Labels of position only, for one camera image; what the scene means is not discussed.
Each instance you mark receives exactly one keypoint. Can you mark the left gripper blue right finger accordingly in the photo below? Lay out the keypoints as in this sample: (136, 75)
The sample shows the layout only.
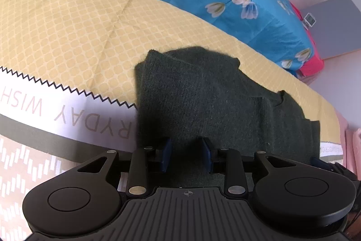
(207, 153)

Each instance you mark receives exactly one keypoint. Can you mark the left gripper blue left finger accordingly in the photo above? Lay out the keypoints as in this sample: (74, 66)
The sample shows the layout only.
(166, 154)

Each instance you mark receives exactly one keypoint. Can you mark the dark green knit sweater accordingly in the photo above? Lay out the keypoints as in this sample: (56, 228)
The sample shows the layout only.
(190, 93)

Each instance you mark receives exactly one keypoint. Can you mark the yellow patterned bed sheet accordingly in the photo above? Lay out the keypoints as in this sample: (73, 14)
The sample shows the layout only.
(67, 80)

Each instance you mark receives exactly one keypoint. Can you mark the small white clock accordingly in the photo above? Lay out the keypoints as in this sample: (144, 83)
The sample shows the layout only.
(309, 20)

